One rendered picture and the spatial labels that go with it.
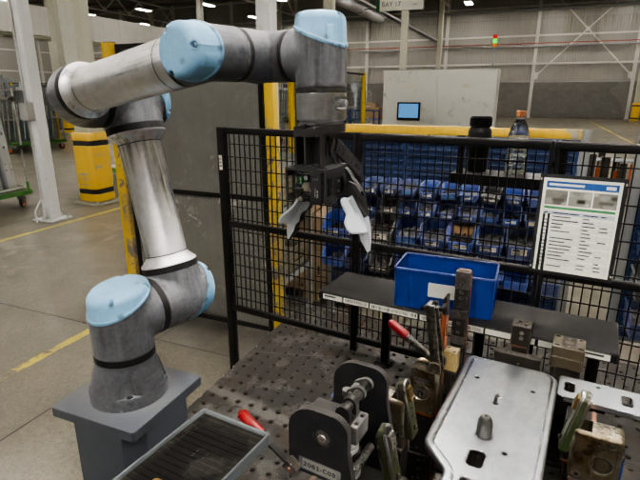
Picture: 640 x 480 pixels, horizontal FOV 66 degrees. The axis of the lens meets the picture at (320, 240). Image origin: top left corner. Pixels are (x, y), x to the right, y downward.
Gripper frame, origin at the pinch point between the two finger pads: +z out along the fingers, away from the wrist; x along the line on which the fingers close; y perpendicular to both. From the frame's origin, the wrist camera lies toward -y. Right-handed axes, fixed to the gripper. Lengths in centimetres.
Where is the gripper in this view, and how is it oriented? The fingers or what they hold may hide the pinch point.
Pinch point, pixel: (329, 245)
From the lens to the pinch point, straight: 82.0
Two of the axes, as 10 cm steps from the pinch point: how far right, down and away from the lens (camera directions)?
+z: 0.1, 9.6, 2.9
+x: 8.6, 1.4, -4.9
